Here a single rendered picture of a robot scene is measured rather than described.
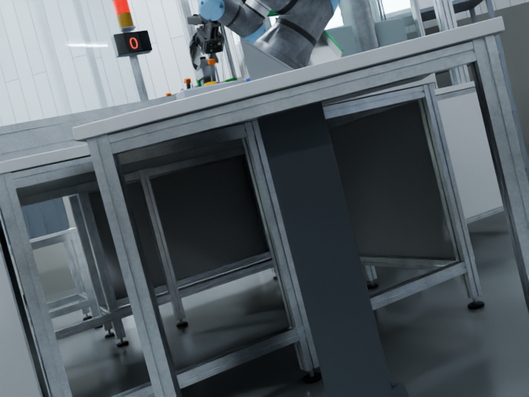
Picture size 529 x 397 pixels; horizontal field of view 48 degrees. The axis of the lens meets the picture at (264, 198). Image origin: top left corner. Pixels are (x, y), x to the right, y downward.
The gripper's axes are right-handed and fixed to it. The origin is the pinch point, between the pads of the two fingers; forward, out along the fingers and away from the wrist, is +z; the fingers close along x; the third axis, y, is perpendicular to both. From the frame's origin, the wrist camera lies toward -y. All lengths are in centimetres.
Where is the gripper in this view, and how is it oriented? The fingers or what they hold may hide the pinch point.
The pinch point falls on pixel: (201, 64)
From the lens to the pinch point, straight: 210.6
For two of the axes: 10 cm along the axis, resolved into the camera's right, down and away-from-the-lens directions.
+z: -1.5, 6.9, 7.1
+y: 4.7, 6.8, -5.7
